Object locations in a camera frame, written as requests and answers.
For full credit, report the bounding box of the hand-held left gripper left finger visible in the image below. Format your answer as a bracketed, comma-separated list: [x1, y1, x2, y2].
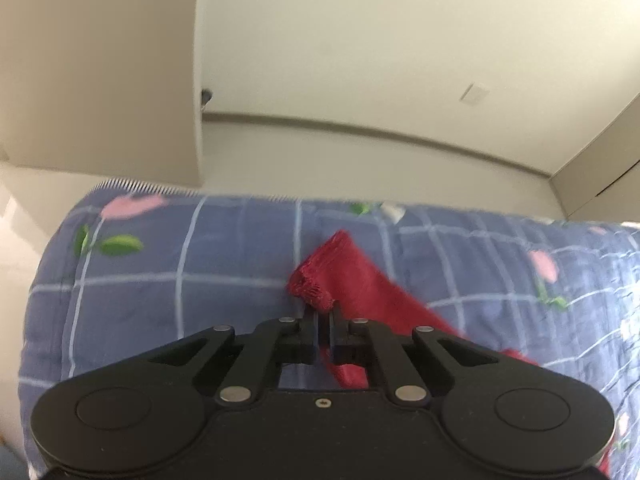
[146, 308, 321, 407]

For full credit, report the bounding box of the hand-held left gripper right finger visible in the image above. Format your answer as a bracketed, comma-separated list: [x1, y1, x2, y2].
[327, 305, 502, 407]

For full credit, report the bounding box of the dark red small garment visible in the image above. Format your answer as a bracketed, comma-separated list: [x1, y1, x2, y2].
[286, 230, 612, 480]

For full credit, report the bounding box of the blue checked floral quilt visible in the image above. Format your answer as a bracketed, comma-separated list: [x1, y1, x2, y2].
[17, 177, 640, 480]

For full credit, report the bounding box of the beige door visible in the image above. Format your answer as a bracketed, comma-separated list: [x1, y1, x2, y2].
[549, 105, 640, 222]

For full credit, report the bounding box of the beige wardrobe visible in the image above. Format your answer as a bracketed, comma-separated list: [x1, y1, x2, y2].
[0, 0, 207, 187]

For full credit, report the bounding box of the white wall socket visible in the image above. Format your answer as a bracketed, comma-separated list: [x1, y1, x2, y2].
[460, 82, 489, 107]

